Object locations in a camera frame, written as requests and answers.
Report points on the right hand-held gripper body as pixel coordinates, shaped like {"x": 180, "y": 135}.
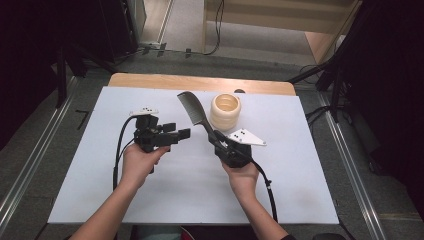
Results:
{"x": 236, "y": 155}

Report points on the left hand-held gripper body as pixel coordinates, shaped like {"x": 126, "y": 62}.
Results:
{"x": 150, "y": 136}

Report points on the cream ribbed cup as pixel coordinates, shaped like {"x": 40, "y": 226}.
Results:
{"x": 225, "y": 116}

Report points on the black comb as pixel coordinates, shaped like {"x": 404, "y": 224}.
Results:
{"x": 193, "y": 106}

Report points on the person's right hand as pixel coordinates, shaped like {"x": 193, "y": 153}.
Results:
{"x": 243, "y": 180}

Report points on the person's left hand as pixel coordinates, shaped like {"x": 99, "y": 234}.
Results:
{"x": 138, "y": 165}

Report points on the wooden table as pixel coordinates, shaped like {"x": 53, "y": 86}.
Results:
{"x": 186, "y": 82}

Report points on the dark table grommet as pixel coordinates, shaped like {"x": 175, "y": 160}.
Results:
{"x": 239, "y": 90}

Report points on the white table board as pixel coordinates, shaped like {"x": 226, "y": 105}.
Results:
{"x": 186, "y": 193}

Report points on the person's clothing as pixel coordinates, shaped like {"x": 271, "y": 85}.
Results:
{"x": 200, "y": 233}

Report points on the black stand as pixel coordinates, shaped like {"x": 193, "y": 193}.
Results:
{"x": 61, "y": 76}
{"x": 335, "y": 83}

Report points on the dark cabinet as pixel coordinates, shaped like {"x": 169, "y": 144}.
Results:
{"x": 113, "y": 30}

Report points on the metal floor rail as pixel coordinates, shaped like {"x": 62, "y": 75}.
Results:
{"x": 36, "y": 153}
{"x": 353, "y": 173}

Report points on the light wooden frame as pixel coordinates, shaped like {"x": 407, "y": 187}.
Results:
{"x": 266, "y": 18}

